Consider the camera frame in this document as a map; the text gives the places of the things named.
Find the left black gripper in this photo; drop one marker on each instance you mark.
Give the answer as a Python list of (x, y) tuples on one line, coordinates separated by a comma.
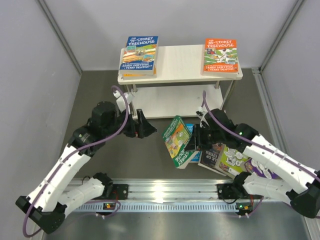
[(145, 128)]

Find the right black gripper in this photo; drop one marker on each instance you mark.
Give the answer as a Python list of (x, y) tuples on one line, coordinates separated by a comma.
[(196, 142)]

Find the green 104-storey treehouse book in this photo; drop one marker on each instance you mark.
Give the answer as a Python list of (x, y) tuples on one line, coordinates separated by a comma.
[(175, 137)]

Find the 130-storey treehouse book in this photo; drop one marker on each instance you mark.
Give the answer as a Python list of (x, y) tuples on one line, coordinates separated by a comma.
[(140, 76)]

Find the blue 91-storey treehouse book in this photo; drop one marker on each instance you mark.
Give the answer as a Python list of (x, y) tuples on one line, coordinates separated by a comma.
[(139, 55)]

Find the orange 78-storey treehouse book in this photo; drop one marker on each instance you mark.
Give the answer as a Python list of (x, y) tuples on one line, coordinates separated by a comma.
[(220, 58)]

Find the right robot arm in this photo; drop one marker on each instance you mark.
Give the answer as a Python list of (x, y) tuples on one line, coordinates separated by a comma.
[(297, 185)]

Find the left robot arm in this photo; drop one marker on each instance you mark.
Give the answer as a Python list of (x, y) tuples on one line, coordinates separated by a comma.
[(48, 205)]

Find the dark tale of cities book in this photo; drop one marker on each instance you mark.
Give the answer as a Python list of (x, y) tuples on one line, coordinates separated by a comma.
[(209, 158)]

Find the lime green cartoon book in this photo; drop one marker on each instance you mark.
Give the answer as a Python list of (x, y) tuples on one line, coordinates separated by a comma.
[(231, 162)]

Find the white two-tier wooden shelf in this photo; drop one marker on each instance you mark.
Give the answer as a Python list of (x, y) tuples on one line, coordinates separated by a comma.
[(178, 86)]

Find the purple cartoon book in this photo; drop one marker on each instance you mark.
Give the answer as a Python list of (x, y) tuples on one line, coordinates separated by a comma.
[(254, 167)]

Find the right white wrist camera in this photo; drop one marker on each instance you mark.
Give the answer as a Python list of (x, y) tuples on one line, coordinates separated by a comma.
[(201, 112)]

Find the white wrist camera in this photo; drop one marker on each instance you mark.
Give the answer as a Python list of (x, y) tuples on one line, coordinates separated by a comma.
[(201, 112), (123, 101)]

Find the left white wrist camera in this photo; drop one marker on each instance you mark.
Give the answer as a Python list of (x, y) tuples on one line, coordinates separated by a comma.
[(123, 101)]

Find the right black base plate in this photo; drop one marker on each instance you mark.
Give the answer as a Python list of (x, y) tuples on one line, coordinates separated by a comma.
[(225, 192)]

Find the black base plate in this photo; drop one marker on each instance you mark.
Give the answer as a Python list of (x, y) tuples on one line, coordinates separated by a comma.
[(225, 192), (116, 192)]

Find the aluminium mounting rail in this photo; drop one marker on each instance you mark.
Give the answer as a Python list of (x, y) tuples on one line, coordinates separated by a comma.
[(195, 190)]

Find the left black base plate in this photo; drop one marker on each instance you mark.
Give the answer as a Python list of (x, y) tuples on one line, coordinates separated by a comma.
[(116, 192)]

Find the slotted grey cable duct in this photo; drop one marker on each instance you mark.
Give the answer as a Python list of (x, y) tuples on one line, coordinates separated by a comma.
[(175, 207)]

